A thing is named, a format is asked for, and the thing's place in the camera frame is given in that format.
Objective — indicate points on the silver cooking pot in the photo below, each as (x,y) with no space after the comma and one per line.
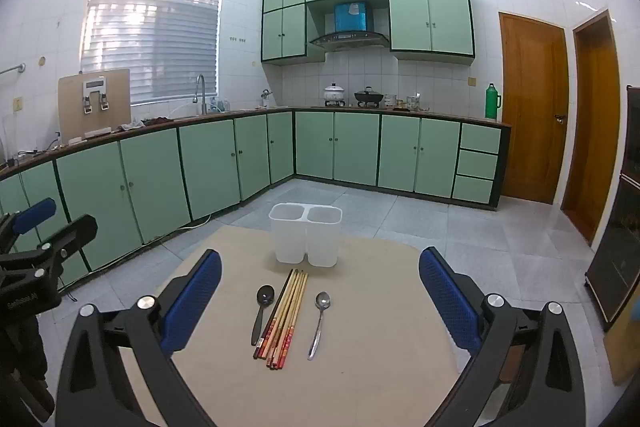
(334,94)

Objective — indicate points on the green upper kitchen cabinets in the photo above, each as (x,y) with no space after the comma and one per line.
(430,22)

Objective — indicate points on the person's left forearm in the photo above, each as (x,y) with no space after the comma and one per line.
(22,367)

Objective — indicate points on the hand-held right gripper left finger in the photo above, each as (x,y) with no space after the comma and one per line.
(195,302)

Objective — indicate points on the white window blind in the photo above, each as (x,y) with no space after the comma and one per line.
(150,32)

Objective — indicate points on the metal towel rail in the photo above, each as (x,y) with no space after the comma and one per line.
(12,69)

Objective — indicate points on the green thermos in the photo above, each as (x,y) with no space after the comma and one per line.
(492,104)

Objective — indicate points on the black spoon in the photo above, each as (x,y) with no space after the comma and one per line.
(263,297)

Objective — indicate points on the dark glass-front cabinet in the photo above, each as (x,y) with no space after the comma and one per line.
(617,232)

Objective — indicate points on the wooden board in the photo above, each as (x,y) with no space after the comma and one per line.
(70,107)

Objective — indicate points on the range hood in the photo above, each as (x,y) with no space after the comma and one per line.
(350,32)

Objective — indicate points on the jars on counter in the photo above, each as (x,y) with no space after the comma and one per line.
(407,103)

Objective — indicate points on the green kitchen base cabinets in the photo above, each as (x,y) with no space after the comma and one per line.
(210,167)

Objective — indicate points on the black wok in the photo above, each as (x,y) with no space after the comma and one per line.
(369,97)

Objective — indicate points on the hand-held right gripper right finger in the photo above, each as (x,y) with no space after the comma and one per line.
(447,302)

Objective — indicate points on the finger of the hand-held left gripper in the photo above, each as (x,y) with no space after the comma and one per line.
(75,232)
(35,214)

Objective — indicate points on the white two-compartment utensil holder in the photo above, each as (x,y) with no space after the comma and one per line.
(305,237)

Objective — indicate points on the bundle of chopsticks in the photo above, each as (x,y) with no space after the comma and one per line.
(285,317)

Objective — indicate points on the metal kitchen faucet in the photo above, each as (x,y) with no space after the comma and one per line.
(201,94)

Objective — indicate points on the wooden door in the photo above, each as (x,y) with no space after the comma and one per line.
(530,107)
(592,132)

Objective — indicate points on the metal spoon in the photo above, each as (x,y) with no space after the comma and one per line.
(322,302)

